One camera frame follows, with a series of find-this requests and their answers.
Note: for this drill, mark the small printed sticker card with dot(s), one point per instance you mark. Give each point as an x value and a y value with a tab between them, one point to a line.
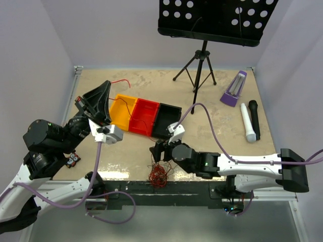
73	159

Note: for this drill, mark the aluminium frame rail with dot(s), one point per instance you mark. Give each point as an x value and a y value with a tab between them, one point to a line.
267	194

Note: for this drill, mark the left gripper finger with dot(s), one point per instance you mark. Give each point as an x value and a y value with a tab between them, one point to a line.
92	96
102	109

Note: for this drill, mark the purple metronome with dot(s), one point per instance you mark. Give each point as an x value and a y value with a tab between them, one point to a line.
233	91

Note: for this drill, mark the red plastic bin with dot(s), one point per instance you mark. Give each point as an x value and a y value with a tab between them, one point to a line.
143	117

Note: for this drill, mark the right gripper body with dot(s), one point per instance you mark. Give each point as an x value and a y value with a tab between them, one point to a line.
162	146

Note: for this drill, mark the black microphone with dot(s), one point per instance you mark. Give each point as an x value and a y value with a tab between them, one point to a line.
253	106

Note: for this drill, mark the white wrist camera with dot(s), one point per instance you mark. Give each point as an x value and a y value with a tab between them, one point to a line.
176	131
110	134

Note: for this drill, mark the black plastic bin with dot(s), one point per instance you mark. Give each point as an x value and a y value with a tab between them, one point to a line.
166	115

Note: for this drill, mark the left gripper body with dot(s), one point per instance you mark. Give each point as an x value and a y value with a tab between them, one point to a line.
88	112

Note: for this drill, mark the white microphone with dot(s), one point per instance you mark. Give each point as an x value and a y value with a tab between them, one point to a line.
250	133

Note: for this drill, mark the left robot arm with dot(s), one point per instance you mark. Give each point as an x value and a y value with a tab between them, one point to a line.
48	144

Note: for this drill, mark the orange plastic bin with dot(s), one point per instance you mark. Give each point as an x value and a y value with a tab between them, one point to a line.
121	110

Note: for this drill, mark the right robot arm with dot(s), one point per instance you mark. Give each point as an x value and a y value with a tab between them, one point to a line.
245	173

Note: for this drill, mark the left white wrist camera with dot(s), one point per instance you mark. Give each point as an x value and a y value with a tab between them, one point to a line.
110	134

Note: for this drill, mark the black music stand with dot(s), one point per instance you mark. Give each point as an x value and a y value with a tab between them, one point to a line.
231	22

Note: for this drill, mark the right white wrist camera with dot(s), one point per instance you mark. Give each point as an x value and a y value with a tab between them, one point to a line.
176	131

